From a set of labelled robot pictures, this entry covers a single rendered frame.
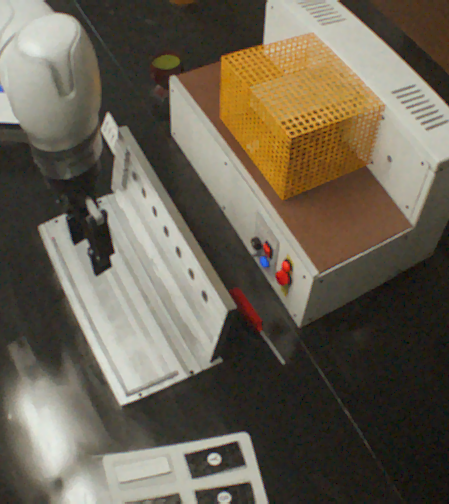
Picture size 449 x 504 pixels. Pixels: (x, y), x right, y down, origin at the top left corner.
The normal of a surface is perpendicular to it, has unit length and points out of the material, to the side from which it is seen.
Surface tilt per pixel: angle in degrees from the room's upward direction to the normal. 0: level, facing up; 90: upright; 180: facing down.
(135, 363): 0
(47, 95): 83
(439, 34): 0
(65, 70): 78
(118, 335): 0
